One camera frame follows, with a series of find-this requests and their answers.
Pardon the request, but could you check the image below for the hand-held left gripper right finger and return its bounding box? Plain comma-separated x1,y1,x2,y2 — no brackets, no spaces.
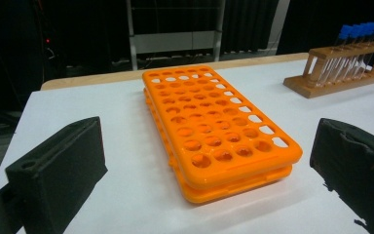
309,117,374,234

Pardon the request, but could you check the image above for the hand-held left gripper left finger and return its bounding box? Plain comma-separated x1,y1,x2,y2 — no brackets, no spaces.
5,116,109,234

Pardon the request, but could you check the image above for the black curtain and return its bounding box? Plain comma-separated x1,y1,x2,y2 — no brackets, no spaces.
222,0,281,55

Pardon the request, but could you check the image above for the grey metal frame stand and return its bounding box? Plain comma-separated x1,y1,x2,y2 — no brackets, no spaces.
125,0,227,71

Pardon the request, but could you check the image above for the grey power strip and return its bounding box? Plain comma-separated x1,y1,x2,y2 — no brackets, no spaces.
144,53,213,62

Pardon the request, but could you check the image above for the white stand post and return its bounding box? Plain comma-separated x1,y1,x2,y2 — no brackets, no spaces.
257,0,292,57

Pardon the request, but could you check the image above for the wooden test tube rack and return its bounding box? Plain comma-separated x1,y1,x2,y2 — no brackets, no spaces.
282,39,374,99

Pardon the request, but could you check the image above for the orange plastic test tube rack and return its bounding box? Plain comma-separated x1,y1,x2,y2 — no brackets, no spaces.
141,64,304,205

